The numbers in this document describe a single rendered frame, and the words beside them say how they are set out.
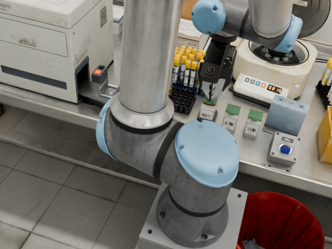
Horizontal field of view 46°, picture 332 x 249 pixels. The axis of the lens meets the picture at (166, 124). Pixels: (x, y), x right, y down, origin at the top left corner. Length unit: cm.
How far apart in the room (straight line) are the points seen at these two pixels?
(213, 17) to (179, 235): 44
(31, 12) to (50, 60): 14
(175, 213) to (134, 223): 121
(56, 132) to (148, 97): 142
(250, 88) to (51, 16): 64
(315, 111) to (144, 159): 77
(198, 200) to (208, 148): 10
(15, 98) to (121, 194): 98
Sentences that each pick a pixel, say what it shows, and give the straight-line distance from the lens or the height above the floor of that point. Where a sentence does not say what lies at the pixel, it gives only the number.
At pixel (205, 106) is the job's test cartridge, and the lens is 112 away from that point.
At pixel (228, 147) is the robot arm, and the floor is 117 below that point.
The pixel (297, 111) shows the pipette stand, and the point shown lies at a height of 97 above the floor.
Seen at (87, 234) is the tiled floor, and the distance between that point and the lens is 195.
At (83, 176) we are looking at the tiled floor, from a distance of 217.
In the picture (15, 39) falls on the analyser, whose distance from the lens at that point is 120.
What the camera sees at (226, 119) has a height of 92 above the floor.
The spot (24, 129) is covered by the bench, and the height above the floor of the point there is 27.
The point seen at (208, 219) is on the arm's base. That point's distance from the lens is 77.
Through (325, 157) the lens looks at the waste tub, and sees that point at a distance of 116.
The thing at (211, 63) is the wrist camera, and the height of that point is 112.
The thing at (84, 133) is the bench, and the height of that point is 27.
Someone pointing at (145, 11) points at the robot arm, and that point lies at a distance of 56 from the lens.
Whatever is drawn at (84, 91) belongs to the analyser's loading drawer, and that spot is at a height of 92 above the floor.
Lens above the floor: 164
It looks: 42 degrees down
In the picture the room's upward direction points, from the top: 6 degrees clockwise
